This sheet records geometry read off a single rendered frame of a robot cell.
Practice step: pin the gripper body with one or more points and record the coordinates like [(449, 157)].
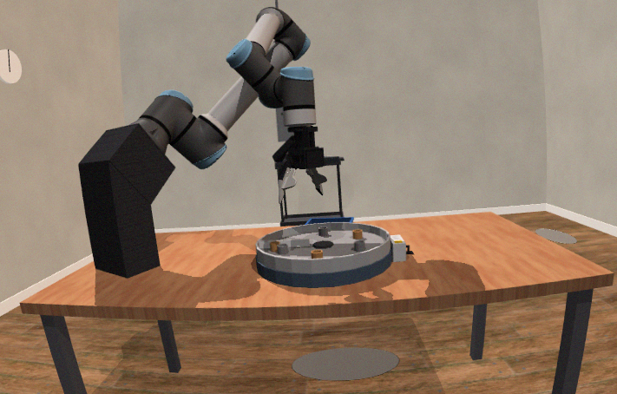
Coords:
[(300, 158)]

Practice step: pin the blue crate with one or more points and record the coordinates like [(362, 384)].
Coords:
[(326, 220)]

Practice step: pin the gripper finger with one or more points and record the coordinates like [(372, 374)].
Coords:
[(317, 179), (286, 177)]

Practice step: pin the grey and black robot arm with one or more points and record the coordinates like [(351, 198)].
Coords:
[(169, 117)]

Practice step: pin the round grey turntable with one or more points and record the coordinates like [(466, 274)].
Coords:
[(328, 272)]

